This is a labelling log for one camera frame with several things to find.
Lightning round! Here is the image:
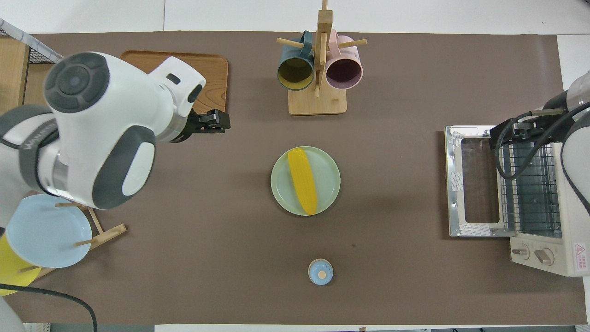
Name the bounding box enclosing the mint green plate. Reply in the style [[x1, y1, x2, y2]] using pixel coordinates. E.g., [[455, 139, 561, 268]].
[[271, 146, 341, 216]]

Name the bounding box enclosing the beige toaster oven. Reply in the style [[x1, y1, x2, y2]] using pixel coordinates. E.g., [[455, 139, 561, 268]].
[[496, 124, 590, 277]]

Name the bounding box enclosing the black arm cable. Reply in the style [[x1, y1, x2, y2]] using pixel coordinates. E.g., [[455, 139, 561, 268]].
[[494, 101, 590, 180], [0, 284, 97, 332]]

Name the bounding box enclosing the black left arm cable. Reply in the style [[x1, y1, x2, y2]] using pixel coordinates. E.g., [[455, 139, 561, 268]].
[[0, 284, 97, 332]]

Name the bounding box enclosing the toaster oven glass door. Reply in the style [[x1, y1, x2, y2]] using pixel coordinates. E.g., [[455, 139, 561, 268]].
[[445, 125, 507, 237]]

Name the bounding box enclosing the yellow plate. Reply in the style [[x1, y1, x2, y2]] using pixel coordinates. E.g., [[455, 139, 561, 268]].
[[0, 228, 42, 296]]

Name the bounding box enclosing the dark teal mug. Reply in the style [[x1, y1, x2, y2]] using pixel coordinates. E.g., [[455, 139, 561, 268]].
[[277, 31, 315, 91]]

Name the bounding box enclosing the small blue call bell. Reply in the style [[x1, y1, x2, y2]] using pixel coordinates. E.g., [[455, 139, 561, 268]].
[[308, 259, 334, 286]]

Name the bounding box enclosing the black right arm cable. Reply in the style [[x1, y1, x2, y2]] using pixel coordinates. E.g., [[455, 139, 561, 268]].
[[494, 101, 590, 180]]

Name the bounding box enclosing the wooden plate rack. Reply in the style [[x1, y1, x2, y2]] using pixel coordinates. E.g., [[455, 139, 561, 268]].
[[18, 203, 127, 279]]

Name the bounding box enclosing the light blue plate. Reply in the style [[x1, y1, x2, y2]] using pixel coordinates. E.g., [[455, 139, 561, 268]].
[[6, 194, 93, 269]]

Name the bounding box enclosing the brown table mat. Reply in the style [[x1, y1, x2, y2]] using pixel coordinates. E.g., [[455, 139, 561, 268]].
[[0, 31, 588, 326]]

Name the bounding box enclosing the wooden serving tray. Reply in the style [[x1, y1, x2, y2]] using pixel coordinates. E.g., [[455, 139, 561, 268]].
[[121, 50, 229, 116]]

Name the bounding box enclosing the pink mug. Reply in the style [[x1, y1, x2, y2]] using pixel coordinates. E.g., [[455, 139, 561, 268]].
[[325, 29, 364, 90]]

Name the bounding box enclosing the wooden mug rack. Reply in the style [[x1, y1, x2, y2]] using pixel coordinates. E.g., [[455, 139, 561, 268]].
[[277, 0, 367, 116]]

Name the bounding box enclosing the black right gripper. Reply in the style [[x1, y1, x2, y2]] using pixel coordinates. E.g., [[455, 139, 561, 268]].
[[490, 118, 554, 149]]

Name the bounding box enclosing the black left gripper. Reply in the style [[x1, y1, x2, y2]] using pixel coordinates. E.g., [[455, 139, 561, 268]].
[[187, 110, 231, 136]]

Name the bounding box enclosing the yellow corn cob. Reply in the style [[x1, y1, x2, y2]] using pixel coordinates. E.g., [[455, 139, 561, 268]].
[[288, 148, 319, 216]]

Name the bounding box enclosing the wire and wood shelf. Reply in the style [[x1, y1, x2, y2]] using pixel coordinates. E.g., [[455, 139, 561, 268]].
[[0, 28, 63, 116]]

